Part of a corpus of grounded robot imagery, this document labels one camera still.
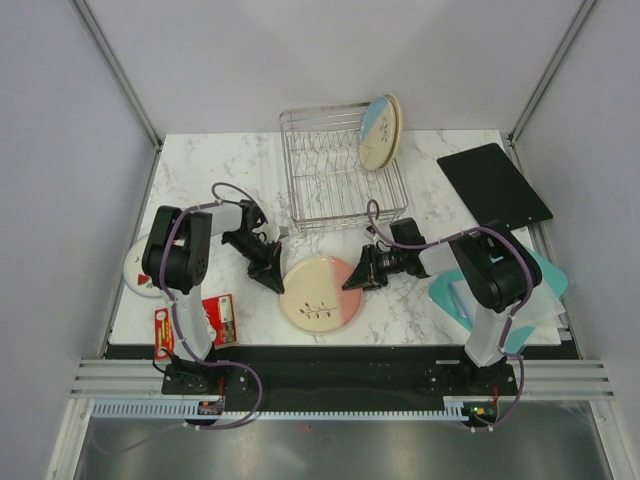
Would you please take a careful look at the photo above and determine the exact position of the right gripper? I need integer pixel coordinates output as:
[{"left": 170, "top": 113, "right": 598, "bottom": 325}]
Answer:
[{"left": 343, "top": 244, "right": 406, "bottom": 293}]

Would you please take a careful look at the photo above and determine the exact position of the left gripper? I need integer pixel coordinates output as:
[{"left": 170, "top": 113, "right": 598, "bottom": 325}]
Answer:
[{"left": 223, "top": 231, "right": 284, "bottom": 295}]

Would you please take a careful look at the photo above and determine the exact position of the pink and cream plate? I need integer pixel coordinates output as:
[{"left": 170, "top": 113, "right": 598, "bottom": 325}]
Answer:
[{"left": 280, "top": 256, "right": 363, "bottom": 334}]

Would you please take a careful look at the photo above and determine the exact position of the metal wire dish rack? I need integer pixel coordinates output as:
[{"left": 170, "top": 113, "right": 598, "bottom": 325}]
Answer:
[{"left": 279, "top": 102, "right": 409, "bottom": 234}]

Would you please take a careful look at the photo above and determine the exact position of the blue and cream plate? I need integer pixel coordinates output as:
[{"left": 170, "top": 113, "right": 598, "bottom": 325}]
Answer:
[{"left": 359, "top": 95, "right": 398, "bottom": 171}]

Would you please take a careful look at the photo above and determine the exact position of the watermelon pattern plate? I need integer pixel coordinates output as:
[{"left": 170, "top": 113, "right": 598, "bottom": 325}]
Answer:
[{"left": 123, "top": 235, "right": 161, "bottom": 298}]

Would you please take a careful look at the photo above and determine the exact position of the green and cream plate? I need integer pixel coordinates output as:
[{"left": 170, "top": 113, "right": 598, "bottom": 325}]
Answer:
[{"left": 382, "top": 93, "right": 404, "bottom": 168}]

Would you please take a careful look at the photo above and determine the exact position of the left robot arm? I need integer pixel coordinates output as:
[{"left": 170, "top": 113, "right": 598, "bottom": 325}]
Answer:
[{"left": 142, "top": 199, "right": 285, "bottom": 395}]

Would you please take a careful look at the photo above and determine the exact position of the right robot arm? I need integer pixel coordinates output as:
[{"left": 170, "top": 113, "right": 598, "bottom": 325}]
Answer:
[{"left": 342, "top": 218, "right": 543, "bottom": 394}]

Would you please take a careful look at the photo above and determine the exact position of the red instruction card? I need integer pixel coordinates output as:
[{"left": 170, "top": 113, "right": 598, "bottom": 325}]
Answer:
[{"left": 153, "top": 294, "right": 237, "bottom": 362}]

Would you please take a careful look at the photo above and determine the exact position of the teal cutting mat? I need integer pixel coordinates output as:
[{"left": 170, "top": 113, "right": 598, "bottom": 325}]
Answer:
[{"left": 429, "top": 249, "right": 569, "bottom": 353}]

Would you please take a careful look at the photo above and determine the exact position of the black square mat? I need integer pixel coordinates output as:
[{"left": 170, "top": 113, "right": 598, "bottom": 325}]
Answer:
[{"left": 437, "top": 143, "right": 553, "bottom": 230}]

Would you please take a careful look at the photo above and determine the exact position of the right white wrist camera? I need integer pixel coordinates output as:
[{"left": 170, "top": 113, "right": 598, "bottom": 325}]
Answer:
[{"left": 365, "top": 225, "right": 379, "bottom": 241}]

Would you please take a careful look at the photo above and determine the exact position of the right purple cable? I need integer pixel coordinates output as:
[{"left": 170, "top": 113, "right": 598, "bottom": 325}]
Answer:
[{"left": 365, "top": 199, "right": 532, "bottom": 434}]

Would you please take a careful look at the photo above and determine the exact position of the purple cable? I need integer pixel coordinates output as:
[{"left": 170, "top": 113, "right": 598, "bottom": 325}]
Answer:
[
  {"left": 365, "top": 199, "right": 532, "bottom": 434},
  {"left": 92, "top": 181, "right": 271, "bottom": 454}
]

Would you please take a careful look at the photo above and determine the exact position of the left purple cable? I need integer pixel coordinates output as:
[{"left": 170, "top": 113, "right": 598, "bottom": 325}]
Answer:
[{"left": 92, "top": 181, "right": 271, "bottom": 454}]

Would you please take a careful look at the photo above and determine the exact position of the white slotted cable duct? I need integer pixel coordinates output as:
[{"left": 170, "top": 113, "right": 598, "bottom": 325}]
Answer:
[{"left": 91, "top": 398, "right": 497, "bottom": 421}]

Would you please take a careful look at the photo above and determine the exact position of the left aluminium frame post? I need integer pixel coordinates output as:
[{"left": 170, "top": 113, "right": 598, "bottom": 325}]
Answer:
[{"left": 70, "top": 0, "right": 163, "bottom": 152}]

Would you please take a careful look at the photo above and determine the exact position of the aluminium frame post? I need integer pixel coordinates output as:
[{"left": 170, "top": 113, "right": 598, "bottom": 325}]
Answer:
[
  {"left": 506, "top": 0, "right": 600, "bottom": 148},
  {"left": 70, "top": 0, "right": 163, "bottom": 152}
]

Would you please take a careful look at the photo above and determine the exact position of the right aluminium frame post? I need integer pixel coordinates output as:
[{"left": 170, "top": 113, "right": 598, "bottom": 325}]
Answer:
[{"left": 506, "top": 0, "right": 600, "bottom": 148}]

